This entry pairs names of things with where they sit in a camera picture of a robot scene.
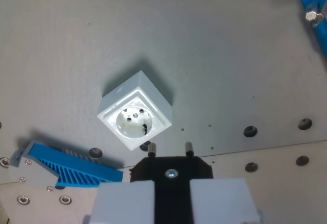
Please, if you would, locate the grey bracket with screws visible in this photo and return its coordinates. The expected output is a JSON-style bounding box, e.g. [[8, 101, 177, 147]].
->
[[8, 142, 60, 192]]

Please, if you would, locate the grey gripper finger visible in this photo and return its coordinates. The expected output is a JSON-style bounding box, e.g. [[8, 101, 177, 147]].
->
[[83, 180, 156, 224], [190, 178, 265, 224]]

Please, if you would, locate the white square wall socket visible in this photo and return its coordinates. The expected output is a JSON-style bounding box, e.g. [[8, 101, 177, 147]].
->
[[97, 70, 174, 151]]

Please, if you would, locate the silver hex bolt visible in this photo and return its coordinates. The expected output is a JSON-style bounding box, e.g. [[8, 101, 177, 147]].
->
[[305, 10, 325, 27]]

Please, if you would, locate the black two-pin power plug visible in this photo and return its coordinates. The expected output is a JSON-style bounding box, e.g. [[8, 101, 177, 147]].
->
[[129, 141, 214, 224]]

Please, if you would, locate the blue ribbed plastic fixture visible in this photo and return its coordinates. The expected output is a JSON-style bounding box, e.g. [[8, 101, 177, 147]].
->
[[28, 142, 124, 189]]

